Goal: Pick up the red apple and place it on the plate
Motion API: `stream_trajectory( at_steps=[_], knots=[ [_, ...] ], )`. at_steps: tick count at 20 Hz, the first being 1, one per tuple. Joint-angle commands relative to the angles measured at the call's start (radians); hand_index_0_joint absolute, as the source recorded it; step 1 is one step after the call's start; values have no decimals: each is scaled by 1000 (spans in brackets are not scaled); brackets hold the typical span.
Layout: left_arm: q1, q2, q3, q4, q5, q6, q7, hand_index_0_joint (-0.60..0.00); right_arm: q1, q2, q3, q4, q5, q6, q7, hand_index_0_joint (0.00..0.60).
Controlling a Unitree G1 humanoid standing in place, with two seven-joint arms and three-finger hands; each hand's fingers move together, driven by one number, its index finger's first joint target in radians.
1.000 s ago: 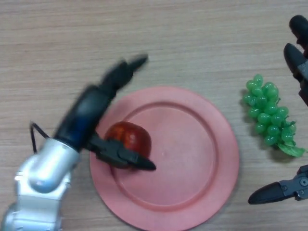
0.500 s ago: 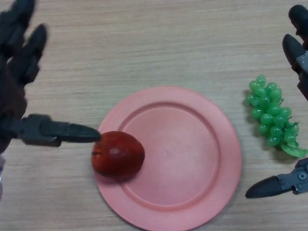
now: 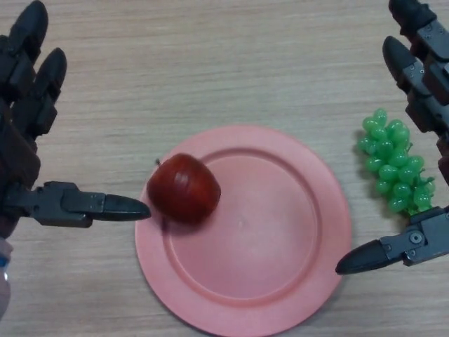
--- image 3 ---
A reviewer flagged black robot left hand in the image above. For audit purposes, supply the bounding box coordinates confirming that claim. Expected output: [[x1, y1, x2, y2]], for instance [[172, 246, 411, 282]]
[[0, 0, 152, 240]]

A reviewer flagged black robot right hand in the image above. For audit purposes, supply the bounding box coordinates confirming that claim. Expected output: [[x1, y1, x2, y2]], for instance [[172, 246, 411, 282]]
[[335, 0, 449, 277]]

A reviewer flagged red apple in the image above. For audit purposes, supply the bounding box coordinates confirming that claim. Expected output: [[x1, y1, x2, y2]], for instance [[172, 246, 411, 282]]
[[146, 152, 222, 225]]

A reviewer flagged pink round plate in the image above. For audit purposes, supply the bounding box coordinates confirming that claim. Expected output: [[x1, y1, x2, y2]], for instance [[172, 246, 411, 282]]
[[134, 126, 353, 336]]

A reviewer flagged green grape bunch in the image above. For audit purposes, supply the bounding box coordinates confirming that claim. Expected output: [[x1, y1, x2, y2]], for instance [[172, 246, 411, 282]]
[[356, 108, 438, 217]]

